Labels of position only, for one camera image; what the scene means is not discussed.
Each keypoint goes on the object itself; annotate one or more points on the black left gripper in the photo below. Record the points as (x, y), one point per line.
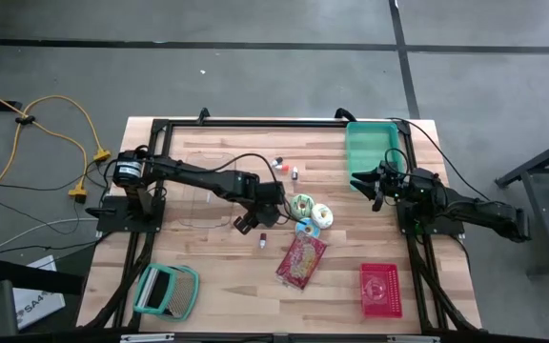
(270, 197)

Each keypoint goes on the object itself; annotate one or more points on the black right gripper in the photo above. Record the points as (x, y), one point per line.
(393, 186)

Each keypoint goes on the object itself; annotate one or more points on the small bottle dark red cap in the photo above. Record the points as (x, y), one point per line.
(262, 240)

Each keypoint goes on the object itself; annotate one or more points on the blue iced doughnut toy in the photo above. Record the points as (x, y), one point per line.
(300, 228)

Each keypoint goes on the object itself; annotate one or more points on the small bottle with red cap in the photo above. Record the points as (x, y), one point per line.
(281, 167)

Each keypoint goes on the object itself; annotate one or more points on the red plastic-wrapped packet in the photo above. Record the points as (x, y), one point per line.
(300, 262)

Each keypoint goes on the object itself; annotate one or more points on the small white dropper bottle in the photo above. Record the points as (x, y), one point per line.
(294, 173)

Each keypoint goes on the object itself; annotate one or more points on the small bottle with black cap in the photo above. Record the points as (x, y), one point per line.
(277, 162)

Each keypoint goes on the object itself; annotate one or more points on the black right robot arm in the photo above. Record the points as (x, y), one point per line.
(484, 212)

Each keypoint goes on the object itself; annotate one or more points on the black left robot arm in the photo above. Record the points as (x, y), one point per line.
(198, 176)

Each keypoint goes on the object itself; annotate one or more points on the green plastic tray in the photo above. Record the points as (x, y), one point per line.
(370, 143)

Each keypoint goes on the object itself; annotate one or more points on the clear plastic bin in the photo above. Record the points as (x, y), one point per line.
(208, 209)

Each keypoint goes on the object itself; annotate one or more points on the teal framed mesh holder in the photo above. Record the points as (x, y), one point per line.
(179, 295)

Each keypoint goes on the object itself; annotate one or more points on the red plastic basket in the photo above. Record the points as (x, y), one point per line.
(393, 305)

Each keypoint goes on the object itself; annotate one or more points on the black metal stand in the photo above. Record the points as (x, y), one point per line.
(532, 163)

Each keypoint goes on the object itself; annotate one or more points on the black beam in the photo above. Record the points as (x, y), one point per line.
(31, 278)

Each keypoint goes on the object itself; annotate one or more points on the white cardboard box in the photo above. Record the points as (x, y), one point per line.
(36, 307)

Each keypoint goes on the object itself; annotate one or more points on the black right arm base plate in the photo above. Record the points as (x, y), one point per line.
(441, 231)

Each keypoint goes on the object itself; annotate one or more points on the black frame bracket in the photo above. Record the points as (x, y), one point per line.
(203, 115)
(343, 114)

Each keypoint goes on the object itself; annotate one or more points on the black aluminium table frame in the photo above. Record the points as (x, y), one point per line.
(322, 123)

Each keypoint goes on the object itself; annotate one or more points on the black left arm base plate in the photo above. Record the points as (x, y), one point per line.
(112, 221)

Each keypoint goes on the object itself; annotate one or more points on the silver metal bracket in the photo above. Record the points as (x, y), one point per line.
(412, 339)
(146, 338)

